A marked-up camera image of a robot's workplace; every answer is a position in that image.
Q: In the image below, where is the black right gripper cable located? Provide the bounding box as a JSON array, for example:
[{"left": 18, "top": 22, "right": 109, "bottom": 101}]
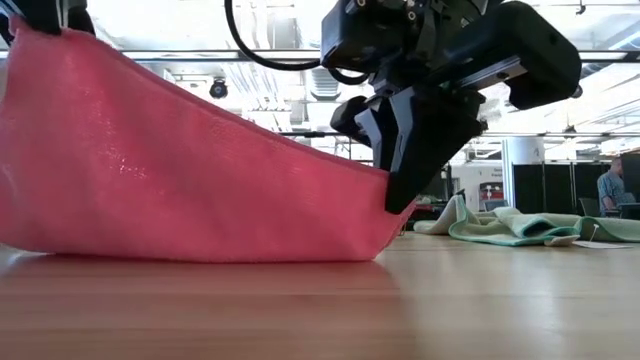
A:
[{"left": 223, "top": 0, "right": 371, "bottom": 86}]

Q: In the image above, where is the white round column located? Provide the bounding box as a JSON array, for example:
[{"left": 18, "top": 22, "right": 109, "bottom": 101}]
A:
[{"left": 501, "top": 137, "right": 546, "bottom": 209}]

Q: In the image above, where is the person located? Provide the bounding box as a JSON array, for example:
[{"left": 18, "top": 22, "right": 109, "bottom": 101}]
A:
[{"left": 597, "top": 157, "right": 637, "bottom": 214}]

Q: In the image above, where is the black ceiling spotlight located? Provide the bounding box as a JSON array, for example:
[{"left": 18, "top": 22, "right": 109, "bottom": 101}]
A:
[{"left": 208, "top": 78, "right": 230, "bottom": 100}]

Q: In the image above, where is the black partition wall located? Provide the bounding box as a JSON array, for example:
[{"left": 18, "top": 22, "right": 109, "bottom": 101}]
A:
[{"left": 513, "top": 162, "right": 604, "bottom": 215}]

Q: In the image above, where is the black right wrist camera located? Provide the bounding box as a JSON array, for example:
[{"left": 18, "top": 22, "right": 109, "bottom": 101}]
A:
[{"left": 319, "top": 0, "right": 416, "bottom": 71}]

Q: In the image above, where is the white towel label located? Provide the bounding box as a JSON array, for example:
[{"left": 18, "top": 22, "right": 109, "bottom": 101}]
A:
[{"left": 572, "top": 223, "right": 632, "bottom": 250}]

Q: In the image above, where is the pale mint green towel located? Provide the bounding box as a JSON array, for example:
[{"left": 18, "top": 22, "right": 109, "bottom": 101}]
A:
[{"left": 413, "top": 194, "right": 640, "bottom": 249}]

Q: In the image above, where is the pink microfiber towel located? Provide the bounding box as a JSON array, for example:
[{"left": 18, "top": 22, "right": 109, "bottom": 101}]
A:
[{"left": 0, "top": 14, "right": 416, "bottom": 264}]

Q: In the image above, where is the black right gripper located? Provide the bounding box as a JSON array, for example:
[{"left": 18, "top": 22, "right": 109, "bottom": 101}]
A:
[{"left": 329, "top": 0, "right": 584, "bottom": 215}]

